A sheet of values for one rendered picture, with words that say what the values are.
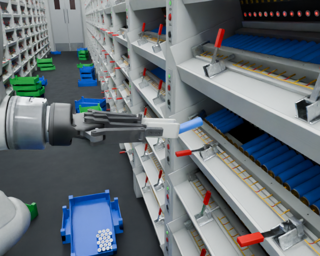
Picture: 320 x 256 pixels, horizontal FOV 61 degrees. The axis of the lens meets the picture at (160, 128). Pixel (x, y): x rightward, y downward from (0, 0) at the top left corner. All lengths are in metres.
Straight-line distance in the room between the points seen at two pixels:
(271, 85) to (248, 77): 0.06
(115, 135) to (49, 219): 1.28
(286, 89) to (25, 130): 0.40
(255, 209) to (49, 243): 1.22
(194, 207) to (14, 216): 0.60
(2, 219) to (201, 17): 0.85
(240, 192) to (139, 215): 1.14
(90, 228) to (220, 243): 0.90
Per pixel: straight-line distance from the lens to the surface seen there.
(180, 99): 0.77
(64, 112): 0.48
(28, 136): 0.48
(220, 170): 0.59
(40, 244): 1.58
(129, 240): 1.49
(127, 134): 0.47
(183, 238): 0.97
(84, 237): 1.47
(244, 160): 0.56
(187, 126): 0.55
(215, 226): 0.73
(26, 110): 0.48
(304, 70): 0.44
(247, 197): 0.52
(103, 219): 1.49
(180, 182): 0.88
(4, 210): 1.04
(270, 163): 0.55
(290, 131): 0.38
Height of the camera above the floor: 1.04
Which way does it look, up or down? 22 degrees down
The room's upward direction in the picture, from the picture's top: straight up
